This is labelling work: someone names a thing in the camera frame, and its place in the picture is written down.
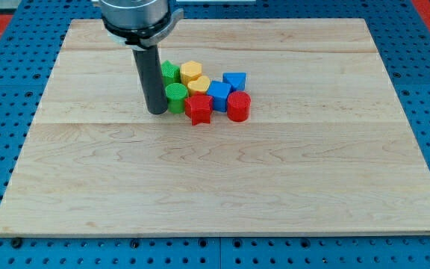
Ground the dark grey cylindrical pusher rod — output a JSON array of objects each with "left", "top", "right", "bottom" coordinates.
[{"left": 133, "top": 46, "right": 168, "bottom": 114}]

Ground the yellow hexagon block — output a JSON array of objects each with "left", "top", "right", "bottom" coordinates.
[{"left": 180, "top": 61, "right": 202, "bottom": 86}]

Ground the yellow heart block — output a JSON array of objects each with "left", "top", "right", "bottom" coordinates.
[{"left": 187, "top": 75, "right": 211, "bottom": 96}]

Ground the green star block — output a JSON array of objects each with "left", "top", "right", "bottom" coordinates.
[{"left": 161, "top": 61, "right": 181, "bottom": 87}]

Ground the green cylinder block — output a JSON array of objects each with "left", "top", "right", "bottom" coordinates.
[{"left": 165, "top": 83, "right": 188, "bottom": 114}]

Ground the red star block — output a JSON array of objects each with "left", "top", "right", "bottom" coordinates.
[{"left": 184, "top": 95, "right": 213, "bottom": 126}]

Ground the blue cube block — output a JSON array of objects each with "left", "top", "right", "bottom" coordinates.
[{"left": 207, "top": 81, "right": 231, "bottom": 112}]

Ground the blue triangle block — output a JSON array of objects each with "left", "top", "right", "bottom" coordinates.
[{"left": 222, "top": 72, "right": 246, "bottom": 92}]

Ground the red cylinder block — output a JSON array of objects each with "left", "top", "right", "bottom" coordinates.
[{"left": 227, "top": 91, "right": 251, "bottom": 122}]

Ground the light wooden board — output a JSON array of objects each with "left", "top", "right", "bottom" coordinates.
[{"left": 0, "top": 19, "right": 430, "bottom": 238}]

